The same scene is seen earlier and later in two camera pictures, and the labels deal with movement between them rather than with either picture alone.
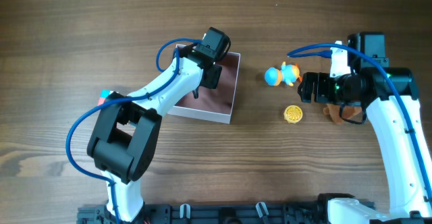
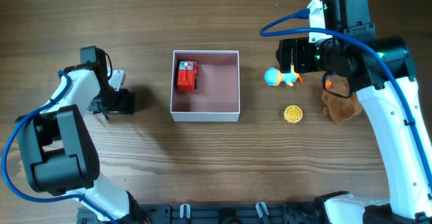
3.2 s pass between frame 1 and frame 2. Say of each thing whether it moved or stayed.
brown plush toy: stayed
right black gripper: moved
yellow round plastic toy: stayed
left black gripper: moved
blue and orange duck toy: stayed
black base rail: stayed
